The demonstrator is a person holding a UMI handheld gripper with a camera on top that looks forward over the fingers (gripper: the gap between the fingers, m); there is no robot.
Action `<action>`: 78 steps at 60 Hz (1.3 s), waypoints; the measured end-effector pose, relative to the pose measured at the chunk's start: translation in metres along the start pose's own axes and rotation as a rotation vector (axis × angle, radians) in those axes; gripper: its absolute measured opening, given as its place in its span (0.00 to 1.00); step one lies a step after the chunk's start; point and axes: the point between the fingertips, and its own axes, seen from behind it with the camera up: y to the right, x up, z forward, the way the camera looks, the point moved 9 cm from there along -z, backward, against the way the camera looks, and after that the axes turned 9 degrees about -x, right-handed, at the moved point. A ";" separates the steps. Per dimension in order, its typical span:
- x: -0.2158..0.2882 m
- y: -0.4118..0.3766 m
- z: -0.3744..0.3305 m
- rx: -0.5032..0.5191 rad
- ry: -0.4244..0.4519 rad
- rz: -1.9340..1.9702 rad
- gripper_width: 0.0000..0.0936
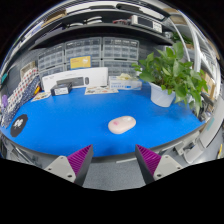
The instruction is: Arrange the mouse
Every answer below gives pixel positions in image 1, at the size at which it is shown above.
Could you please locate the green potted plant white pot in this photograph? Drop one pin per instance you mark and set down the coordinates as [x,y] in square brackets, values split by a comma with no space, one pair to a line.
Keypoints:
[170,73]

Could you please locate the white rectangular basket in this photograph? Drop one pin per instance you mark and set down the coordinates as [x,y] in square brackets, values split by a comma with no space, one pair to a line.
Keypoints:
[27,69]

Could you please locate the pale pink computer mouse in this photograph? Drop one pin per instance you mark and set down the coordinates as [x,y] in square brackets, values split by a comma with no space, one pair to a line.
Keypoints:
[122,124]

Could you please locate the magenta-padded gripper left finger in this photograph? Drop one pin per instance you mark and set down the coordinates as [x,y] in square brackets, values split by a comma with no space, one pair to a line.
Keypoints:
[60,166]

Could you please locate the white keyboard packaging box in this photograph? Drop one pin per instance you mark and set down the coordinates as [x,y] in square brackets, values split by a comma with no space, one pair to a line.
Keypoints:
[96,75]

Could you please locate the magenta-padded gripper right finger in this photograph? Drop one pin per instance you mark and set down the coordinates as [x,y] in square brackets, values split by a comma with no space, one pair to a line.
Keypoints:
[166,165]

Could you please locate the white blue tissue box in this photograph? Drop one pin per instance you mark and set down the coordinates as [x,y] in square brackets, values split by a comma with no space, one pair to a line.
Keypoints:
[125,83]

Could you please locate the small black box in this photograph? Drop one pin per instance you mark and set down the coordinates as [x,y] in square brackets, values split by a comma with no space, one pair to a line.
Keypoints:
[60,89]

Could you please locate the black wall shelf unit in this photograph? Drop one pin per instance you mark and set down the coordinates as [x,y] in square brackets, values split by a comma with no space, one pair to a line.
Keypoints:
[100,28]

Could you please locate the yellow blue-framed box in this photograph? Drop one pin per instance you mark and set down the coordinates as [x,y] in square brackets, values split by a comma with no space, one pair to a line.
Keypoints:
[80,62]

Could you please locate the red blue checkered cloth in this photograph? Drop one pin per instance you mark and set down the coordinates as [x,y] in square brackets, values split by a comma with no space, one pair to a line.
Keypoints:
[21,90]

